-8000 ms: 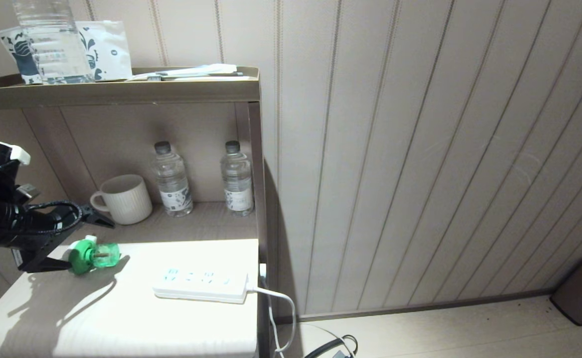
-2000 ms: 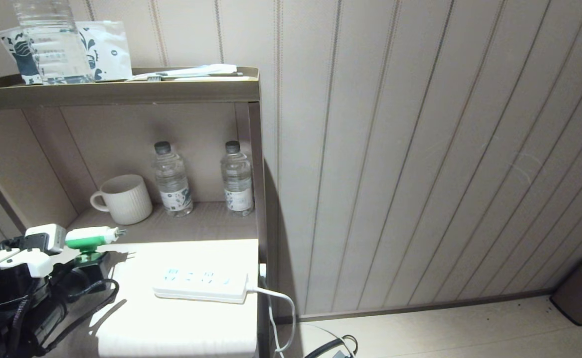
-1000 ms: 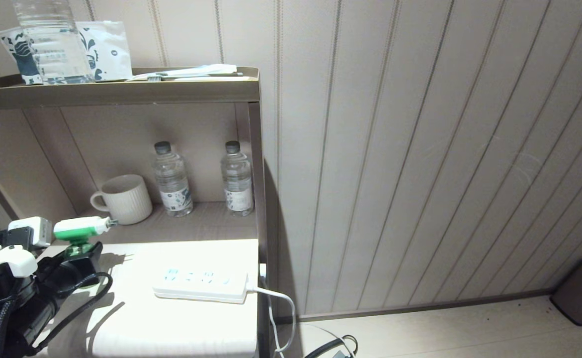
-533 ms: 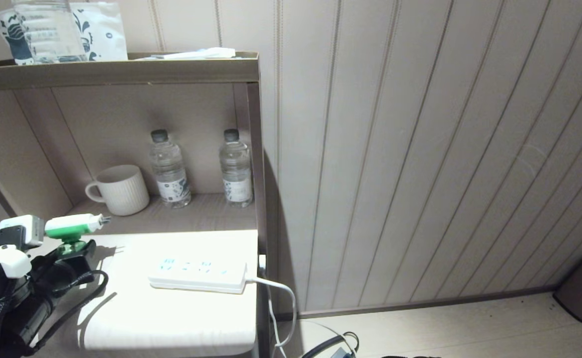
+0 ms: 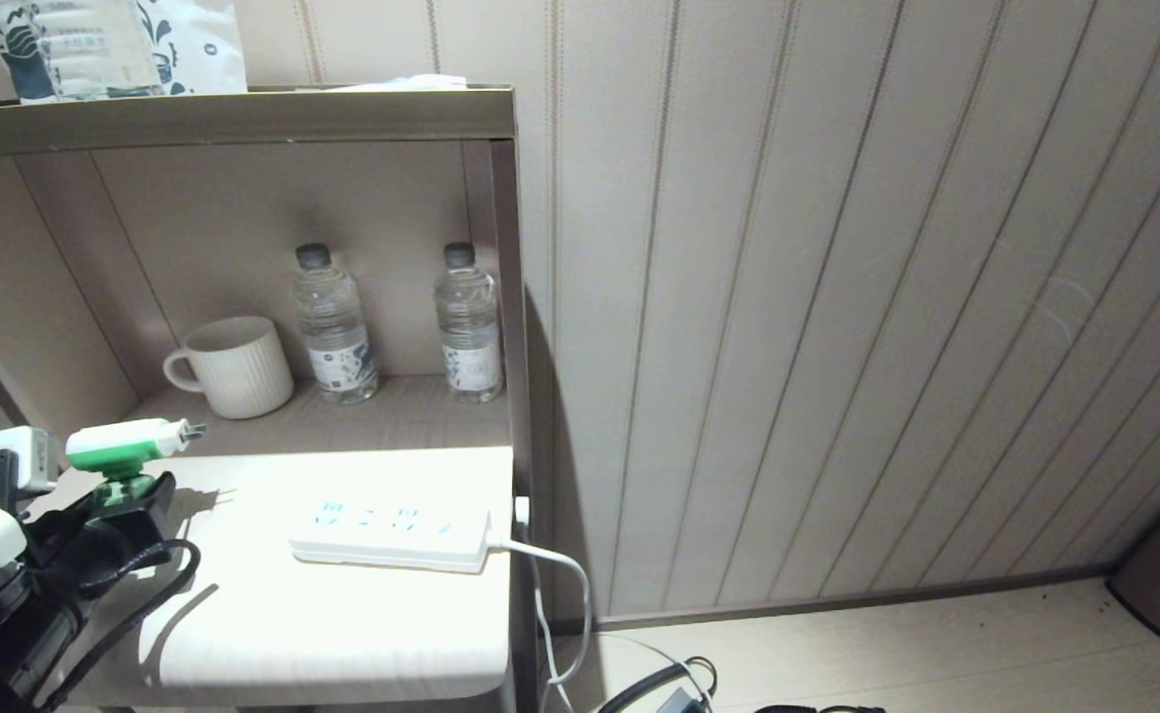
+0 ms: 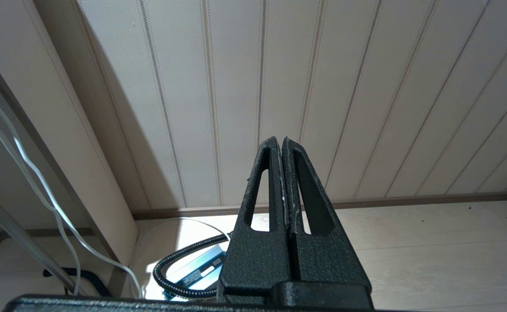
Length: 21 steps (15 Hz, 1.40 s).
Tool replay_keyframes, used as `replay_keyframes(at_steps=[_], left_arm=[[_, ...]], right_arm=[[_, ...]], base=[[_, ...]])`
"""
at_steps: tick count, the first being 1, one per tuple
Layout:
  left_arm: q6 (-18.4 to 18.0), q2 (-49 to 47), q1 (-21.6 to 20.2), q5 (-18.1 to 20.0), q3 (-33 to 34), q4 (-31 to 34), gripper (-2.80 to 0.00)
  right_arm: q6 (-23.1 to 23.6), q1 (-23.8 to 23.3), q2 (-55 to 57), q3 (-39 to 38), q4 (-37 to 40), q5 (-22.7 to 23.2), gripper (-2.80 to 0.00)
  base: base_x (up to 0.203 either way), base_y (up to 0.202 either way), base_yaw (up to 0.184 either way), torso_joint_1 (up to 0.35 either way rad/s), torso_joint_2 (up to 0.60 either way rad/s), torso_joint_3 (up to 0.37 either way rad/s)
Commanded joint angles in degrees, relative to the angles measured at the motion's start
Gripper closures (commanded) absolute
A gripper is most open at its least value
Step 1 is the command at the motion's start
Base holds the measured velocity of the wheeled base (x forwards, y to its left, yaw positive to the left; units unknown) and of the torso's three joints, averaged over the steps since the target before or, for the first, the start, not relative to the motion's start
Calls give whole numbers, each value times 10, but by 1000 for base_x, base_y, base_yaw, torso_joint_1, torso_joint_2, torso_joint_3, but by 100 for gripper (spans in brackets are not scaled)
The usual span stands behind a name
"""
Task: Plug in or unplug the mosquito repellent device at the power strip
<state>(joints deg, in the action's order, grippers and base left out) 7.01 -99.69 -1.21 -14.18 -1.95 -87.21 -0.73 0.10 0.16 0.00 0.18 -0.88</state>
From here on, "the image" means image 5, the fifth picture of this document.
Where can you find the brown open shelf unit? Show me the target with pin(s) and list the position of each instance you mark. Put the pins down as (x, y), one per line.
(223, 119)

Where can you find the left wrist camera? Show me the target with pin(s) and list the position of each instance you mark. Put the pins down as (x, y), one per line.
(15, 454)

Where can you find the white wall plug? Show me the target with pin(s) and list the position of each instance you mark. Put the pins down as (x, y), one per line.
(521, 512)

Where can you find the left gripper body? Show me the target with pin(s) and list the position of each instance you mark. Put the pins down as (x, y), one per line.
(129, 530)

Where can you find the white printed plastic bag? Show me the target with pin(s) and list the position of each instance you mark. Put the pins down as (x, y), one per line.
(203, 45)

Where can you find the white power strip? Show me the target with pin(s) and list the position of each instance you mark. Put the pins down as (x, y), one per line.
(391, 530)

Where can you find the cream ribbed mug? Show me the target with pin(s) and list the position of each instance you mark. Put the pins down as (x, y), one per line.
(238, 366)

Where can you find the clear plastic water bottle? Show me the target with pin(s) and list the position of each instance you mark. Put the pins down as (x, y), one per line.
(334, 332)
(469, 332)

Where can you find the white green mosquito repellent device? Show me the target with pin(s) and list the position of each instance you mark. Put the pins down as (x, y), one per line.
(124, 444)

